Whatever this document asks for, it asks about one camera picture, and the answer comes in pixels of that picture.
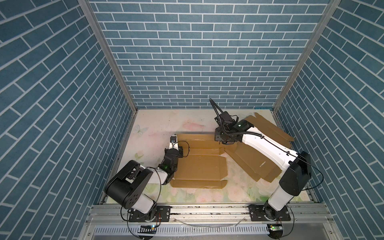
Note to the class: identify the brown cardboard box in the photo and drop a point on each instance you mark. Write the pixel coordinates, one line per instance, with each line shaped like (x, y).
(263, 157)
(202, 166)

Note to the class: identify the green circuit board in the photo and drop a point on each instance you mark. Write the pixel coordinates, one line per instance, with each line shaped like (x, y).
(275, 228)
(147, 230)

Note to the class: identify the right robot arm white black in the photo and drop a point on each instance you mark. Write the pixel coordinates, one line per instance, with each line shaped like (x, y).
(292, 181)

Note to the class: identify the aluminium front rail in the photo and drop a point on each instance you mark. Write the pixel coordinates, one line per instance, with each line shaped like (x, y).
(300, 212)

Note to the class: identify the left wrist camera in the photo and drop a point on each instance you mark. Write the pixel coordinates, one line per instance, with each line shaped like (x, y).
(173, 142)

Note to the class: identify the right green circuit board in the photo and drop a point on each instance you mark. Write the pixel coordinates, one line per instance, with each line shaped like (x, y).
(275, 228)

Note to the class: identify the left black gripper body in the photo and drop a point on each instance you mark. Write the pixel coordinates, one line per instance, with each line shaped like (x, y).
(179, 155)

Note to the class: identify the left aluminium corner post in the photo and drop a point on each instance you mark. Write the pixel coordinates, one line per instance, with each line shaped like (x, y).
(94, 24)

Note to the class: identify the right aluminium corner post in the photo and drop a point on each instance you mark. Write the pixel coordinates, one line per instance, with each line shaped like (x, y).
(318, 30)

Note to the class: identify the white slotted cable duct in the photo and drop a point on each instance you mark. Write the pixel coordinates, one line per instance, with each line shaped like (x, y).
(183, 230)

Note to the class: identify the aluminium corner post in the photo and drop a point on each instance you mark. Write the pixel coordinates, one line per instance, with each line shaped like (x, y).
(318, 30)
(94, 24)

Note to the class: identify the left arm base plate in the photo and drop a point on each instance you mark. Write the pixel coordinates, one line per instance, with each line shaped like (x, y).
(163, 212)

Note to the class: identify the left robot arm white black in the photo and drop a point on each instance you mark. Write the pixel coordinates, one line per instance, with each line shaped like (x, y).
(127, 186)

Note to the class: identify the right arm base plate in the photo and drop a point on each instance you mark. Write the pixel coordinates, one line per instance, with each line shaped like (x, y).
(259, 213)

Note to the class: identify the left green circuit board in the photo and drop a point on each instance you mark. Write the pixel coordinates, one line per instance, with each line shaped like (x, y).
(147, 230)

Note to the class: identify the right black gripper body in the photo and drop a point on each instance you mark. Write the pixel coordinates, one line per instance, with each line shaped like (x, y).
(221, 135)

